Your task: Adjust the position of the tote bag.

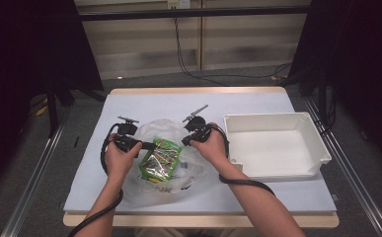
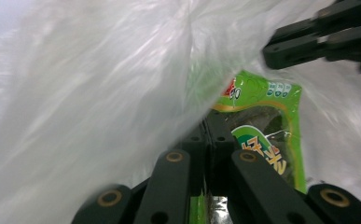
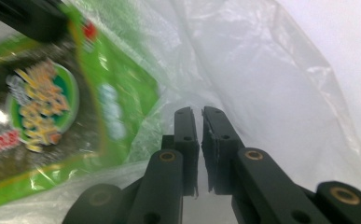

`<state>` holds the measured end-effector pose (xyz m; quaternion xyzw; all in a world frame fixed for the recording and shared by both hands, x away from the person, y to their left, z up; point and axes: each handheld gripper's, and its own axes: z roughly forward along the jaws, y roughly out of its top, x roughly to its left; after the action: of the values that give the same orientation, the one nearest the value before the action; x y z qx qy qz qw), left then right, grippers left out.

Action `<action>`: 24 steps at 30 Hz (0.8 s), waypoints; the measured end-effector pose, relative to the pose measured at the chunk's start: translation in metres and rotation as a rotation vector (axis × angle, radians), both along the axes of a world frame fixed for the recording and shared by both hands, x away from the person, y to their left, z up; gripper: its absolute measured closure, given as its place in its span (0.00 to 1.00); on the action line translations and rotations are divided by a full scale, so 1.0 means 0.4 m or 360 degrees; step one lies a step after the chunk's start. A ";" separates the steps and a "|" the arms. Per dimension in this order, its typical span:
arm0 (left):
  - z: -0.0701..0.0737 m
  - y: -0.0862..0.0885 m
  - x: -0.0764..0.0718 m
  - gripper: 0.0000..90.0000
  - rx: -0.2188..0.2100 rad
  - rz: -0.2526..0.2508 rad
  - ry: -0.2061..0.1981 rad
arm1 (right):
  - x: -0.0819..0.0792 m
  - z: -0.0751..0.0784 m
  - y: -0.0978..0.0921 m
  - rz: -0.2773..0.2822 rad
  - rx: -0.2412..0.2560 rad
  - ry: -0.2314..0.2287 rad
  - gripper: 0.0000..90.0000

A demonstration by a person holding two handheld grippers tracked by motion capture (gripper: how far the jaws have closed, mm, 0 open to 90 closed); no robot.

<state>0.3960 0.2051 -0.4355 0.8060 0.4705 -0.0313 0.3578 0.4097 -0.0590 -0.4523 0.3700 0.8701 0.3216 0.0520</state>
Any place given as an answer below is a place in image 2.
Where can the clear plastic bag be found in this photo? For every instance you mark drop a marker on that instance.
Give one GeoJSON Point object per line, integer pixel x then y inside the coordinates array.
{"type": "Point", "coordinates": [91, 109]}

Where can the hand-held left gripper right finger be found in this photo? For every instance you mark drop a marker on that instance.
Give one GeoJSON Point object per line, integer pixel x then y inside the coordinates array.
{"type": "Point", "coordinates": [220, 146]}

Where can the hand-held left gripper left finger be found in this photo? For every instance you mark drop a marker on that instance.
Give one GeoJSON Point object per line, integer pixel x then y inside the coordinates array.
{"type": "Point", "coordinates": [195, 155]}

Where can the green snack packet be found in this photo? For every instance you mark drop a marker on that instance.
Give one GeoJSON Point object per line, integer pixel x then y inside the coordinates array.
{"type": "Point", "coordinates": [262, 102]}

